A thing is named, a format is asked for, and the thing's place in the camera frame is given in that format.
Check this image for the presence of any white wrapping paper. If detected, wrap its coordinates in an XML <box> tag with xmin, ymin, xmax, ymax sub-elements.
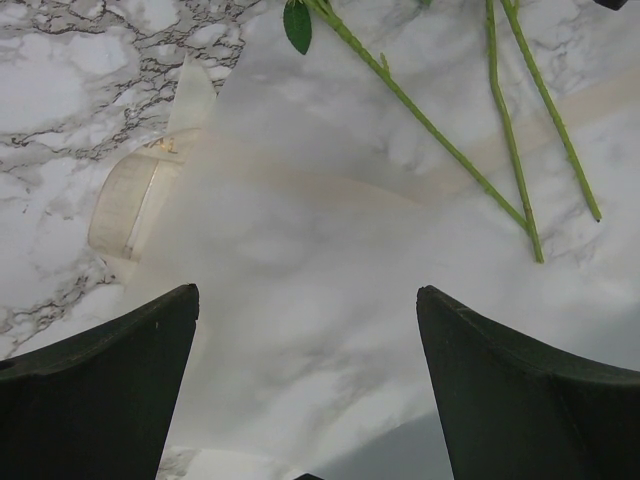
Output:
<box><xmin>123</xmin><ymin>1</ymin><xmax>639</xmax><ymax>479</ymax></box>

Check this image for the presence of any pink flower bouquet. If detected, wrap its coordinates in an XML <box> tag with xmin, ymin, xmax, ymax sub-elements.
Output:
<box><xmin>283</xmin><ymin>0</ymin><xmax>528</xmax><ymax>230</ymax></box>

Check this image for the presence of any pink bud flower stem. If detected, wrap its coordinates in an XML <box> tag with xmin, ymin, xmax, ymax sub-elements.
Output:
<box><xmin>485</xmin><ymin>0</ymin><xmax>544</xmax><ymax>264</ymax></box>

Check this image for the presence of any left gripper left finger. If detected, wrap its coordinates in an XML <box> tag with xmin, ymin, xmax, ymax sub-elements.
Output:
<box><xmin>1</xmin><ymin>284</ymin><xmax>199</xmax><ymax>479</ymax></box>

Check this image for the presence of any green leafy stem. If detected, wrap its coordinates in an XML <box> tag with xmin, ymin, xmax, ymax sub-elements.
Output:
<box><xmin>500</xmin><ymin>0</ymin><xmax>602</xmax><ymax>222</ymax></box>

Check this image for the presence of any cream ribbon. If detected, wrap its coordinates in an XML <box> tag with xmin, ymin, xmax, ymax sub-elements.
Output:
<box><xmin>88</xmin><ymin>55</ymin><xmax>639</xmax><ymax>270</ymax></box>

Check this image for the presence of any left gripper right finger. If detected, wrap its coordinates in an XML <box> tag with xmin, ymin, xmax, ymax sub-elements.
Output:
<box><xmin>416</xmin><ymin>286</ymin><xmax>639</xmax><ymax>479</ymax></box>

